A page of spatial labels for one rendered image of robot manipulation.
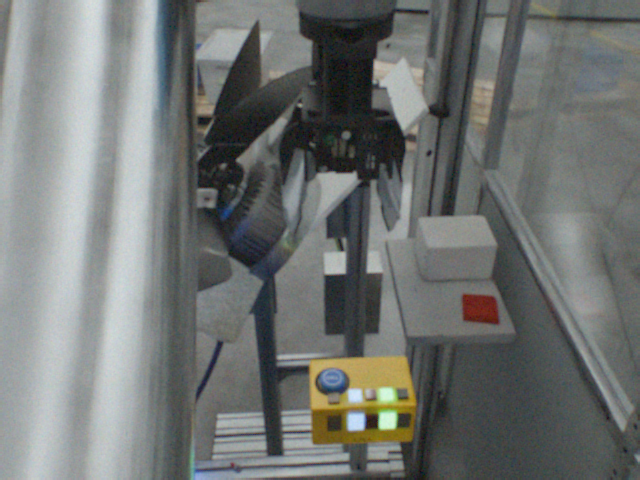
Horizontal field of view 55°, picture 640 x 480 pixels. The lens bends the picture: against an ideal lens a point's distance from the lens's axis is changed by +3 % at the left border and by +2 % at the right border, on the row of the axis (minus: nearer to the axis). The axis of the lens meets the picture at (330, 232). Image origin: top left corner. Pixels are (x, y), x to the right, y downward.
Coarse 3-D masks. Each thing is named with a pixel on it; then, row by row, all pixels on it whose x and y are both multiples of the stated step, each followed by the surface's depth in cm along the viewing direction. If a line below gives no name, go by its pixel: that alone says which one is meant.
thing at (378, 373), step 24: (312, 360) 97; (336, 360) 97; (360, 360) 97; (384, 360) 97; (312, 384) 93; (360, 384) 93; (384, 384) 93; (408, 384) 93; (312, 408) 90; (336, 408) 90; (360, 408) 90; (384, 408) 90; (408, 408) 90; (312, 432) 93; (336, 432) 93; (360, 432) 93; (384, 432) 94; (408, 432) 94
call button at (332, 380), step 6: (324, 372) 94; (330, 372) 94; (336, 372) 94; (324, 378) 93; (330, 378) 93; (336, 378) 93; (342, 378) 93; (324, 384) 92; (330, 384) 92; (336, 384) 92; (342, 384) 92; (324, 390) 92; (330, 390) 92; (336, 390) 92
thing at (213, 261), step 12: (204, 216) 110; (216, 216) 111; (204, 228) 108; (216, 228) 108; (204, 240) 105; (216, 240) 105; (204, 252) 102; (216, 252) 102; (204, 264) 100; (216, 264) 99; (228, 264) 98; (204, 276) 97; (216, 276) 96; (228, 276) 96; (204, 288) 95
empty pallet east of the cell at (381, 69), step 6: (378, 66) 461; (384, 66) 461; (390, 66) 461; (378, 72) 451; (384, 72) 451; (414, 72) 450; (420, 72) 450; (378, 78) 442; (420, 78) 443; (420, 84) 433; (420, 90) 424; (414, 132) 372; (408, 144) 383; (414, 144) 383; (408, 150) 380; (414, 150) 379
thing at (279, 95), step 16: (288, 80) 101; (304, 80) 107; (256, 96) 98; (272, 96) 104; (288, 96) 109; (240, 112) 102; (256, 112) 107; (272, 112) 111; (224, 128) 106; (240, 128) 110; (256, 128) 114
